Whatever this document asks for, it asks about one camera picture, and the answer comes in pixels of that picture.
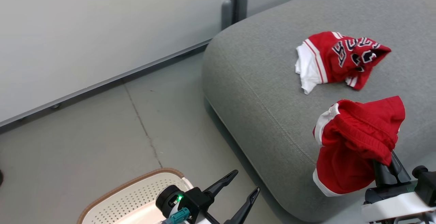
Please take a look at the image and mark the grey fabric sofa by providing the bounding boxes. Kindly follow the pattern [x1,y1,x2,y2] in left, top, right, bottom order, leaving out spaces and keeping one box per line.
[202,0,436,224]

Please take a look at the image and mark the red jersey with white trim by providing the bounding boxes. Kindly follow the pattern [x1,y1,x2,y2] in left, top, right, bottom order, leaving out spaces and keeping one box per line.
[295,31,391,95]

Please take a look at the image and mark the white perforated basket brown rim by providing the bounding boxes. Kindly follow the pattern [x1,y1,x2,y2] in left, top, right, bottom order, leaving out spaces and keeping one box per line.
[77,168,194,224]

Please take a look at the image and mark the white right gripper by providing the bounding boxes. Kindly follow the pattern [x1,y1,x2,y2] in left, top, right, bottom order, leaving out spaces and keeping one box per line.
[361,152,436,223]

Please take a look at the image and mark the red shorts with white stripe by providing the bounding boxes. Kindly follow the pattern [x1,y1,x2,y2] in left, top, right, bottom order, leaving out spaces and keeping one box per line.
[313,96,406,197]

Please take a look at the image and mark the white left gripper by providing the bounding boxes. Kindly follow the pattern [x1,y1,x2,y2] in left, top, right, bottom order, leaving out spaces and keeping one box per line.
[156,170,260,224]

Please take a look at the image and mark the teal-plug left camera cable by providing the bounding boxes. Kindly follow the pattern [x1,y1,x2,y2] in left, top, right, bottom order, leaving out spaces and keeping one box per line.
[162,208,190,224]

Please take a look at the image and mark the wide white partition panel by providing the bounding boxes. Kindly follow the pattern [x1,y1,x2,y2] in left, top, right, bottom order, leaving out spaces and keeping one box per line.
[0,0,239,131]

